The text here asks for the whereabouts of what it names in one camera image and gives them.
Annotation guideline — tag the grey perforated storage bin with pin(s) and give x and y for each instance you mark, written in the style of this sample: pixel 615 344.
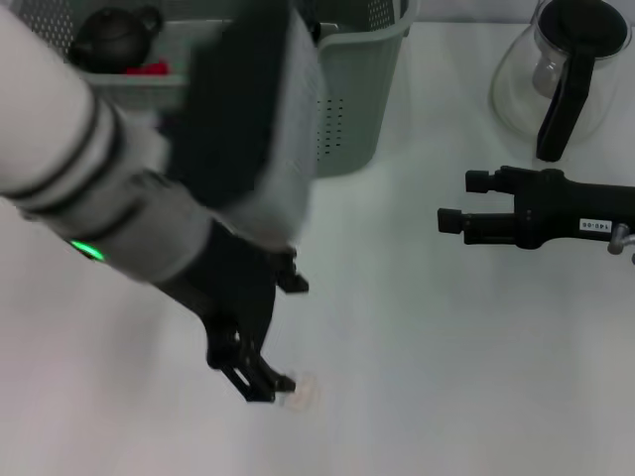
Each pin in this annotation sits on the grey perforated storage bin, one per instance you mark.
pixel 357 99

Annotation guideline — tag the dark clay teapot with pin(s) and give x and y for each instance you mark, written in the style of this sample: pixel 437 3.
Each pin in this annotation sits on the dark clay teapot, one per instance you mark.
pixel 114 42

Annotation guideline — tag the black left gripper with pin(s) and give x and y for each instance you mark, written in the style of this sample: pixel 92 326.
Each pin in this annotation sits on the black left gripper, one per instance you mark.
pixel 243 297

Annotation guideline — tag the dark red long brick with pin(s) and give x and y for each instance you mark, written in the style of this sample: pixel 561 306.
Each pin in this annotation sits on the dark red long brick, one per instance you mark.
pixel 154 68

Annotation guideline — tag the right gripper silver connector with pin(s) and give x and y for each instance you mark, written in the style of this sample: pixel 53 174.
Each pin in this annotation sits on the right gripper silver connector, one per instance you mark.
pixel 620 238

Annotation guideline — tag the white toy brick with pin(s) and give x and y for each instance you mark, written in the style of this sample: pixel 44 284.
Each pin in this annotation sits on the white toy brick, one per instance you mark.
pixel 305 392

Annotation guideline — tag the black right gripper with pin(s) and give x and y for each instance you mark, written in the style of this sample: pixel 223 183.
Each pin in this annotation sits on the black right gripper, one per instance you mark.
pixel 570 210

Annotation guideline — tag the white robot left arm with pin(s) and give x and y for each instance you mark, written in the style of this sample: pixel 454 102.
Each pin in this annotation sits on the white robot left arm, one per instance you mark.
pixel 59 163

